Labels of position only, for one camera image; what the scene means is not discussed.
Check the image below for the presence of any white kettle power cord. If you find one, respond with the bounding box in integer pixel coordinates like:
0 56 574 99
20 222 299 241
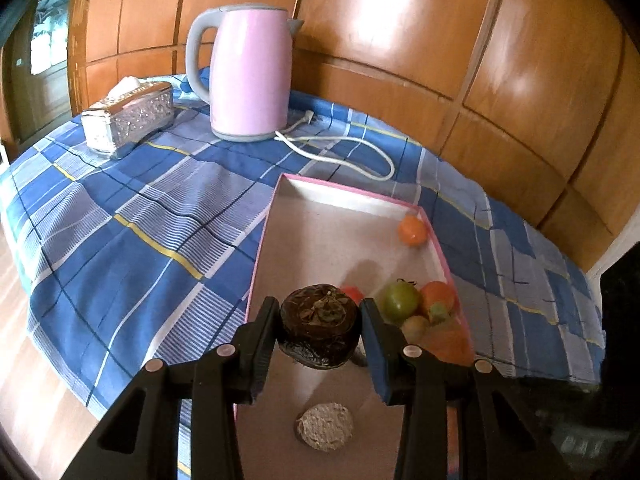
273 109 396 182

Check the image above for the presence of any pink electric kettle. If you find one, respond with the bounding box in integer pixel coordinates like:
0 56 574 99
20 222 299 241
184 3 304 142

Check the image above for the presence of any dark brown mangosteen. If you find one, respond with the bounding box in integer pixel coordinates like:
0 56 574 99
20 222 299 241
277 284 362 370

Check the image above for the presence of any small red tomato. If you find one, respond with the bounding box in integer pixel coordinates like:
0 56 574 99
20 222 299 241
341 286 364 306

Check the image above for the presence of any silver ornate tissue box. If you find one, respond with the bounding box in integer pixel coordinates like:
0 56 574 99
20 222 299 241
80 76 175 157

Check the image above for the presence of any small yellow-green fruit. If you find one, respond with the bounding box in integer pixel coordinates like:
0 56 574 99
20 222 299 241
400 315 430 344

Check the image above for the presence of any pink white shallow tray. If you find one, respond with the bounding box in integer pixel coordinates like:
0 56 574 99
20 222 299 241
236 174 451 479

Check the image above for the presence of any green apple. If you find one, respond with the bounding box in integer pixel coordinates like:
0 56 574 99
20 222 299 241
378 278 421 325

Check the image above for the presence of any wooden wall cabinet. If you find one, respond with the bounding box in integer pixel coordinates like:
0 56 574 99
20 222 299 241
68 0 639 274

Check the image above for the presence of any blue plaid tablecloth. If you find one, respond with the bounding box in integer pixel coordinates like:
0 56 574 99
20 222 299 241
1 75 605 416

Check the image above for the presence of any small tangerine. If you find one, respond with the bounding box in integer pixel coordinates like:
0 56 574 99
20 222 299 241
397 214 428 247
419 320 474 366

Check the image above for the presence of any large orange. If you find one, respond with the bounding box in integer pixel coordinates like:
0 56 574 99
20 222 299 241
420 281 457 324

